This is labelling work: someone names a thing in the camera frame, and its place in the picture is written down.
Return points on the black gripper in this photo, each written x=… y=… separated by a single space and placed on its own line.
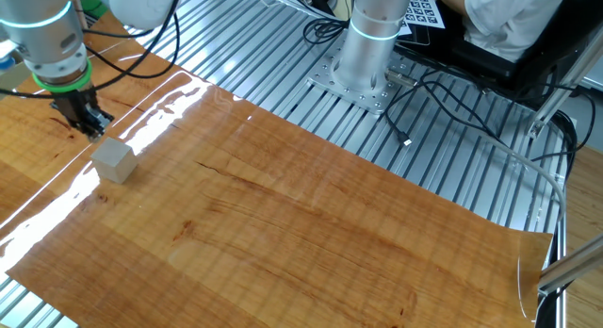
x=75 y=106

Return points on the silver base connector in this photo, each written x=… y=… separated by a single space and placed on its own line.
x=400 y=78

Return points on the silver wrist camera blue tip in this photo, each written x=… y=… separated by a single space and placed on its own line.
x=7 y=64

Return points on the aluminium frame post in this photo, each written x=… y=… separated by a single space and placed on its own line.
x=575 y=264
x=560 y=92

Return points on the person in white shirt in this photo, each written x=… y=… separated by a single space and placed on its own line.
x=513 y=21

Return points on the black electronics box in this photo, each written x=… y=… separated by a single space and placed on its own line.
x=325 y=0

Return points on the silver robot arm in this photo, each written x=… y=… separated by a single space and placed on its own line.
x=47 y=36

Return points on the glossy wood-grain mat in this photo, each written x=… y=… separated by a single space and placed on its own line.
x=282 y=224

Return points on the clear plastic tube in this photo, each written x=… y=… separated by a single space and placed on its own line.
x=542 y=170

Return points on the green machine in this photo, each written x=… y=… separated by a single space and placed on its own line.
x=94 y=8

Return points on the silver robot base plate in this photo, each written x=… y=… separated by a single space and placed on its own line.
x=325 y=83

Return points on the black office chair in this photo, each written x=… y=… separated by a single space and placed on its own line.
x=565 y=36

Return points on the printed marker sheet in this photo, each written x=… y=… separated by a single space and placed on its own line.
x=424 y=10

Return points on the small pale wooden block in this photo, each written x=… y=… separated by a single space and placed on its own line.
x=113 y=160

